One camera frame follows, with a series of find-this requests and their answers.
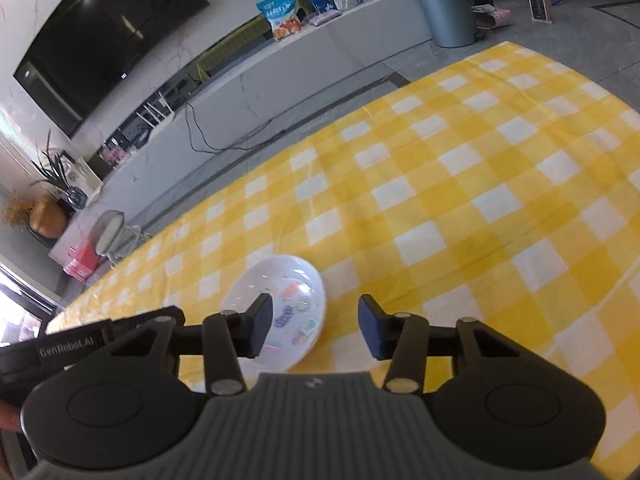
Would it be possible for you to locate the small white sticker plate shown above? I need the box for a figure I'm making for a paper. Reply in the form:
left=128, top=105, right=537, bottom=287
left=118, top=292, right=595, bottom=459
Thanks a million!
left=221, top=255, right=326, bottom=379

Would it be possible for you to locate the black wall television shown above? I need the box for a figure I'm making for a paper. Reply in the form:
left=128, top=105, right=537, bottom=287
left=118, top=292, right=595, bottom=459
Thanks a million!
left=14, top=0, right=208, bottom=136

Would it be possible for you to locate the pink box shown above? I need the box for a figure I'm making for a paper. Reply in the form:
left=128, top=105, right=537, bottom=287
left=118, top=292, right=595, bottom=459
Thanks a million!
left=63, top=242, right=101, bottom=282

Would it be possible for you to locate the blue snack bag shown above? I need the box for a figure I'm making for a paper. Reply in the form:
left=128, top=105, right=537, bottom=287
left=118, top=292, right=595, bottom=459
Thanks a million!
left=256, top=0, right=303, bottom=40

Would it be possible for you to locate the black power cable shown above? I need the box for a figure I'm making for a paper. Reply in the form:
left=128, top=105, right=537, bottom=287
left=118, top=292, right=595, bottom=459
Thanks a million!
left=183, top=74, right=396, bottom=155

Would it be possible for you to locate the left human hand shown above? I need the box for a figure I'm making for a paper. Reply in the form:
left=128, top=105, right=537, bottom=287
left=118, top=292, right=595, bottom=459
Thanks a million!
left=0, top=401, right=22, bottom=434

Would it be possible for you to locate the white tv cabinet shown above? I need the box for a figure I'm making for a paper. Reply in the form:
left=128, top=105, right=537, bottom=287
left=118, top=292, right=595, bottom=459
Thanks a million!
left=49, top=0, right=432, bottom=264

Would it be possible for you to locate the grey blue trash bin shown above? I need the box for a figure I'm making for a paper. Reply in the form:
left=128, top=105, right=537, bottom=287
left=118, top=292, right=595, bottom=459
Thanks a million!
left=419, top=0, right=477, bottom=49

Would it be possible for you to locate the small plant in vase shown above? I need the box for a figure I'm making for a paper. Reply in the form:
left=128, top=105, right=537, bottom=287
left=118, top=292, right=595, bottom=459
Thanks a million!
left=32, top=132, right=88, bottom=210

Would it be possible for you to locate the yellow white checkered tablecloth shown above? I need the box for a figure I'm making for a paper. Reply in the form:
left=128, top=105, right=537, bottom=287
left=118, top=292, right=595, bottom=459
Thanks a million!
left=51, top=42, right=639, bottom=479

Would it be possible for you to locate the pink space heater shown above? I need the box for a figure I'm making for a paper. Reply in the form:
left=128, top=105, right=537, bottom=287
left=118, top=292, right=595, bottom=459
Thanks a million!
left=528, top=0, right=552, bottom=24

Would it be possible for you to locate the white wifi router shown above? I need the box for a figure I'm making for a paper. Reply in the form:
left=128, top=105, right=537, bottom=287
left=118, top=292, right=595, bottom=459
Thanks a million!
left=134, top=91, right=176, bottom=138

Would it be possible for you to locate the brown ceramic vase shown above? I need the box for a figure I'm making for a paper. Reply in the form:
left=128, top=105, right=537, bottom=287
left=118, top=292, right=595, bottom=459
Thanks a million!
left=29, top=195, right=67, bottom=240

